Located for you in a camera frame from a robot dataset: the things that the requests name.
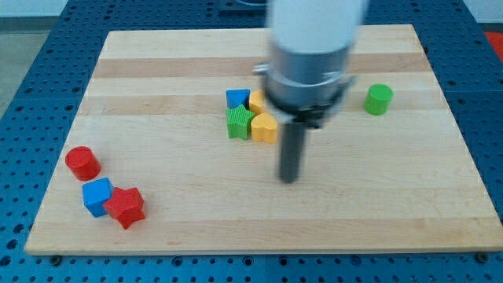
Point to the wooden board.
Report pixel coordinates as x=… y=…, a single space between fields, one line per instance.
x=154 y=114

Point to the red cylinder block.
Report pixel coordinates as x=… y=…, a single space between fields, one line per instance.
x=83 y=164

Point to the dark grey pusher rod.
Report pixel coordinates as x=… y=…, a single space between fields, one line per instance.
x=292 y=145

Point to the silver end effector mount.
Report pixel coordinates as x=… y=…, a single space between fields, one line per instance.
x=305 y=87

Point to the green cylinder block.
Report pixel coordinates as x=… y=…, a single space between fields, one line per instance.
x=378 y=99

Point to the yellow block behind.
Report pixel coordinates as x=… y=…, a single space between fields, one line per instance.
x=257 y=102

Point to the red star block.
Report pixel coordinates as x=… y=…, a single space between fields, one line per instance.
x=125 y=206

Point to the green star block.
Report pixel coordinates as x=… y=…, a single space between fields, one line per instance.
x=238 y=122

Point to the yellow heart block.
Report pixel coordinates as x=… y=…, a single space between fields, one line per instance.
x=264 y=128

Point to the blue cube block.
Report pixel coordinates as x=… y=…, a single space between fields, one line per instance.
x=95 y=194

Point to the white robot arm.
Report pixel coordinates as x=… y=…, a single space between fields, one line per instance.
x=314 y=26

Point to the blue triangle block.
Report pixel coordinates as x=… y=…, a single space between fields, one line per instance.
x=237 y=97

